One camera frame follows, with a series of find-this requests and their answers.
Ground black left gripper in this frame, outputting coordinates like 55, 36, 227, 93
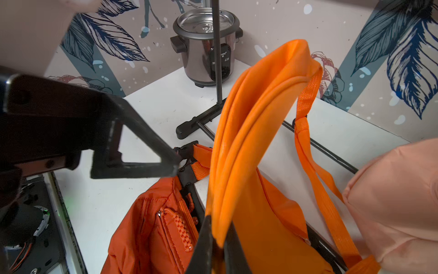
1, 66, 180, 179

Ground black clothes rack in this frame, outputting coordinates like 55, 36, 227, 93
173, 1, 358, 274

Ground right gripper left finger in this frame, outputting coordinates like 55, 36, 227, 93
185, 215, 213, 274

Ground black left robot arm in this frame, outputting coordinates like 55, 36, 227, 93
1, 67, 179, 247

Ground steel rice cooker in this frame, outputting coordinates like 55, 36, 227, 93
170, 8, 244, 88

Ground dark orange backpack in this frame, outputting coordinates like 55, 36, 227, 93
102, 142, 212, 274

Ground pink sling bag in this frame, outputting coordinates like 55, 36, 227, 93
342, 139, 438, 274

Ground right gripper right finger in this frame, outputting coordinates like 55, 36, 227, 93
224, 223, 252, 274

